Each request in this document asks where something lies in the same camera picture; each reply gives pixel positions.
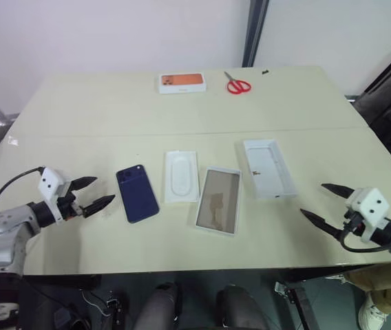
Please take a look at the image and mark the red handled scissors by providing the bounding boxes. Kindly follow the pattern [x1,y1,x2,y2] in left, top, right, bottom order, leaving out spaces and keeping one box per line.
[223,71,253,95]

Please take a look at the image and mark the white box with orange print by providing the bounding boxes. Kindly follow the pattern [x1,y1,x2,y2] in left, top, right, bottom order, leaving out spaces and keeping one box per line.
[157,71,207,95]

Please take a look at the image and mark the dark vertical post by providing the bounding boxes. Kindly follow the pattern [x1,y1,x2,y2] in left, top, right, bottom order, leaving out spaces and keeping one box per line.
[241,0,271,68]

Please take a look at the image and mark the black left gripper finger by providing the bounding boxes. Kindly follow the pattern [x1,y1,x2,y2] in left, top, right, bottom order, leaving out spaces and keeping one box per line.
[83,194,117,218]
[70,176,98,189]

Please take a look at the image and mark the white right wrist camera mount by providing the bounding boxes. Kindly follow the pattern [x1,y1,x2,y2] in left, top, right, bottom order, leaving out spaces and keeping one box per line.
[345,187,391,242]

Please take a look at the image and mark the metal table bracket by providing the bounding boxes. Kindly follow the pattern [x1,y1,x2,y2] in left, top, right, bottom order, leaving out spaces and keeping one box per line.
[273,280,315,330]

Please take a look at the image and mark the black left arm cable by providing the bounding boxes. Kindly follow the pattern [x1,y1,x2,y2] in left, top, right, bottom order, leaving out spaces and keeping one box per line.
[0,166,45,241]

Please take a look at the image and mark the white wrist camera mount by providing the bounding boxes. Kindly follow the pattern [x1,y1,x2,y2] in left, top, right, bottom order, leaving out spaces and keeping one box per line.
[38,167,75,221]
[345,187,391,242]

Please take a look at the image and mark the white shoe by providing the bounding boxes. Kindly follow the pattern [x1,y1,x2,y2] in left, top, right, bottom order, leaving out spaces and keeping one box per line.
[358,294,390,330]

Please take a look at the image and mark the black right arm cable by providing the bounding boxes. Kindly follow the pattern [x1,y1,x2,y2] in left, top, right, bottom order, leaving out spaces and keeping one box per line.
[339,222,391,254]

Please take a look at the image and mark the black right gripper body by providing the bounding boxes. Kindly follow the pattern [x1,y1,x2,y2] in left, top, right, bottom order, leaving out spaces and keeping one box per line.
[336,210,367,242]

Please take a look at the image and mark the dark rounded shape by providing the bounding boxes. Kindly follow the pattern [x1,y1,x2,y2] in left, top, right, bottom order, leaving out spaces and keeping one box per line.
[215,285,273,330]
[136,281,180,330]

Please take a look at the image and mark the white moulded tray insert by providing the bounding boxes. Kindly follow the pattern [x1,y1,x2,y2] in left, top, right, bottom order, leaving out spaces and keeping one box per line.
[163,150,200,204]

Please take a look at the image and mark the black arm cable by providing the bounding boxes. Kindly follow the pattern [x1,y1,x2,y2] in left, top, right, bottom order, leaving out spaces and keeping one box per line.
[0,166,45,241]
[339,222,391,254]

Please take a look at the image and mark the dark blue smartphone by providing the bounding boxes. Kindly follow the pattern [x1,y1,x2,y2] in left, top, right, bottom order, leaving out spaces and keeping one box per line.
[115,164,161,225]

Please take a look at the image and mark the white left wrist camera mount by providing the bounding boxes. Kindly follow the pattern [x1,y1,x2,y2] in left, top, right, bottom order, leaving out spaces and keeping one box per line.
[38,167,75,221]

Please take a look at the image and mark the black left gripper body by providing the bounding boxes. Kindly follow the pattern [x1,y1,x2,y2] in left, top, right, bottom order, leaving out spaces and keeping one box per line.
[57,184,88,221]

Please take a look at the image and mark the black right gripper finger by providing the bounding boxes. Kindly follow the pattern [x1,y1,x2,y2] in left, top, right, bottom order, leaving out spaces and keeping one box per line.
[320,183,354,199]
[299,208,340,239]

